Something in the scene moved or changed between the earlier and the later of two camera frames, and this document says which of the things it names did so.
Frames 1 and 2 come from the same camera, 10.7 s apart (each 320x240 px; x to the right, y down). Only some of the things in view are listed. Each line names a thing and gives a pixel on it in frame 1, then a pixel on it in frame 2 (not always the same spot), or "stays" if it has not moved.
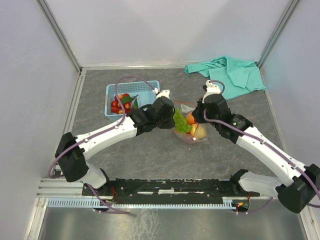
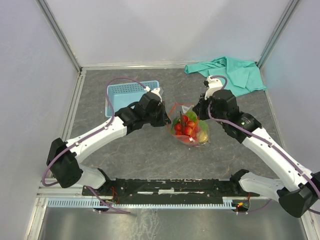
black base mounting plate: [169, 190] stays
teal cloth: [238, 77] stays
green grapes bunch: [181, 124] -> [192, 117]
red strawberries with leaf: [128, 102] -> [183, 126]
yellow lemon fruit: [198, 131] -> [203, 137]
